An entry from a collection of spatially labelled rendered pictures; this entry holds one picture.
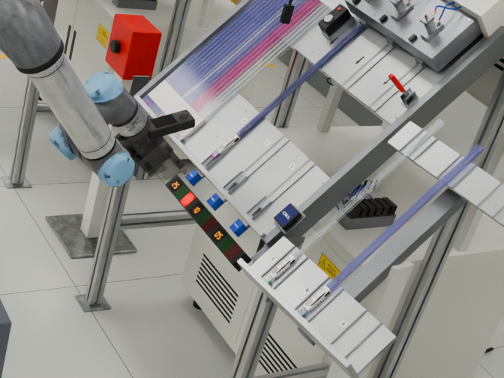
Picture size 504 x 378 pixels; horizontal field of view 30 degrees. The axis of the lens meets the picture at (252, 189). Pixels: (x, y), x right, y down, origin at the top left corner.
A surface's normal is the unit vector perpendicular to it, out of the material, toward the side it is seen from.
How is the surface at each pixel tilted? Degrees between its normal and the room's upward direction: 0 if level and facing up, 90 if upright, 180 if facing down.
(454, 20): 48
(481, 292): 90
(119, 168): 90
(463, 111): 90
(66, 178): 0
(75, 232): 0
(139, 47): 90
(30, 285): 0
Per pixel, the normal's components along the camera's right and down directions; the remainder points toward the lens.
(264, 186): -0.43, -0.54
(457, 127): -0.82, 0.05
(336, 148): 0.26, -0.85
